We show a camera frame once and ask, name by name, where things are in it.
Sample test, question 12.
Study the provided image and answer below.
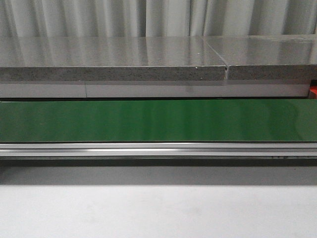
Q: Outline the red object at right edge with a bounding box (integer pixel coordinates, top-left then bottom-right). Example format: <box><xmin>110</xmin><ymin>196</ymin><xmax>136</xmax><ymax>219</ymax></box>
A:
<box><xmin>308</xmin><ymin>85</ymin><xmax>317</xmax><ymax>99</ymax></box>

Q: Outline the grey pleated curtain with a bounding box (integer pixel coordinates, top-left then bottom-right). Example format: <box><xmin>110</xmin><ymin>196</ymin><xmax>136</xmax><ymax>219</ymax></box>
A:
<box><xmin>0</xmin><ymin>0</ymin><xmax>317</xmax><ymax>37</ymax></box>

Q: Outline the aluminium conveyor side rail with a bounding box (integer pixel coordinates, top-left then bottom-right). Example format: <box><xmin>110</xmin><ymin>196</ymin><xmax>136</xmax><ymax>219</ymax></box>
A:
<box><xmin>0</xmin><ymin>142</ymin><xmax>317</xmax><ymax>157</ymax></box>

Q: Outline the green conveyor belt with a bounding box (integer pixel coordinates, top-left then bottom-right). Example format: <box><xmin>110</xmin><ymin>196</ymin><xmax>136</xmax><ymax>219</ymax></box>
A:
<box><xmin>0</xmin><ymin>99</ymin><xmax>317</xmax><ymax>143</ymax></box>

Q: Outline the grey stone counter slab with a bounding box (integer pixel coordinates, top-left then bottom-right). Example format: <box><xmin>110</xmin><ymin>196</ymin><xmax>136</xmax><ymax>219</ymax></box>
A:
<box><xmin>0</xmin><ymin>34</ymin><xmax>317</xmax><ymax>99</ymax></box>

